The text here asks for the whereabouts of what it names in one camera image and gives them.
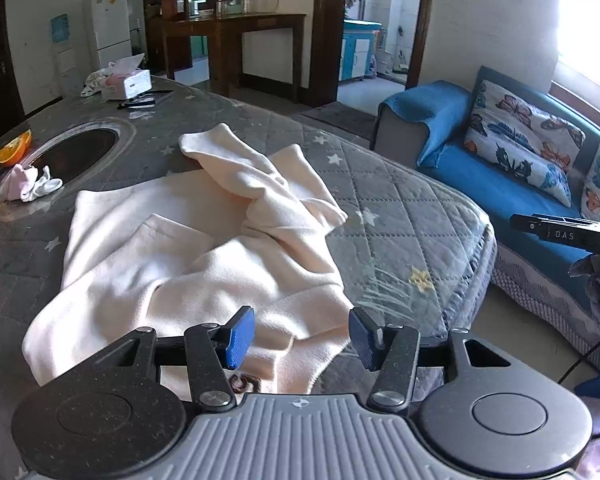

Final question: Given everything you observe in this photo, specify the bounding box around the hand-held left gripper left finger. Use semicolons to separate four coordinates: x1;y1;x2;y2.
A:
90;306;256;408

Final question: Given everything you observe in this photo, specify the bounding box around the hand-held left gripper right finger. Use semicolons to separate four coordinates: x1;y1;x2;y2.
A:
349;307;511;410

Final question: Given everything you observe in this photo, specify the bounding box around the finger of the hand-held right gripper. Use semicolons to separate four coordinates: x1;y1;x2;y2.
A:
510;214;551;241

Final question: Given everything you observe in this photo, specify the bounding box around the cream garment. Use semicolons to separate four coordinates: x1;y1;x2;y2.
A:
22;122;353;396

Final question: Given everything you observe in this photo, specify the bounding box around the blue sofa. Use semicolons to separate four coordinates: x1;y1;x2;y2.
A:
372;65;600;376

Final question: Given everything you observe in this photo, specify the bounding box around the grey quilted star blanket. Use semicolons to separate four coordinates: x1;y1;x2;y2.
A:
0;77;498;401

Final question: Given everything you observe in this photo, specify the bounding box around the bright window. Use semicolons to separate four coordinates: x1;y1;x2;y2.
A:
555;0;600;126

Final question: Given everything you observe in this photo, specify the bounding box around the grey doormat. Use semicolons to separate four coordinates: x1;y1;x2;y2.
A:
290;101;381;142

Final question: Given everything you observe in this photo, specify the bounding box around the blue cabinet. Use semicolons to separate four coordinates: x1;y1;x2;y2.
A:
339;19;383;82

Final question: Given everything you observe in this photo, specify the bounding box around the small pink sock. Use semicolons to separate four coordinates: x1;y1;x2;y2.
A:
5;164;38;201

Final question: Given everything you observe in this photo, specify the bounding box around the white tissue box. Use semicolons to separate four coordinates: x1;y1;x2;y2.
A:
101;54;153;101

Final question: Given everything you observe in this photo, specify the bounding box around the orange slice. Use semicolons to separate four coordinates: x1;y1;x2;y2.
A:
0;130;32;167

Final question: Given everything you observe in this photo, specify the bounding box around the patterned small cloth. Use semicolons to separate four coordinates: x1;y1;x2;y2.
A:
80;69;112;98

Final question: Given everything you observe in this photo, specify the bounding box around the dark wooden console table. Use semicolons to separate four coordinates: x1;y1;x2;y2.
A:
161;12;307;103

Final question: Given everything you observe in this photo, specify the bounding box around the white water dispenser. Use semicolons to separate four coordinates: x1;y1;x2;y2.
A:
49;14;88;96

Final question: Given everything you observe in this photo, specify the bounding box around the white refrigerator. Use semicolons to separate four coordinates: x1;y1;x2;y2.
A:
83;0;133;68

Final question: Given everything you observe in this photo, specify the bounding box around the black cable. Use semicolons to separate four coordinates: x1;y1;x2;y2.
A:
562;310;600;386

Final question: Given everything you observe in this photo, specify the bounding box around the wooden door frame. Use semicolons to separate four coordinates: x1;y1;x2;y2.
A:
310;0;437;108

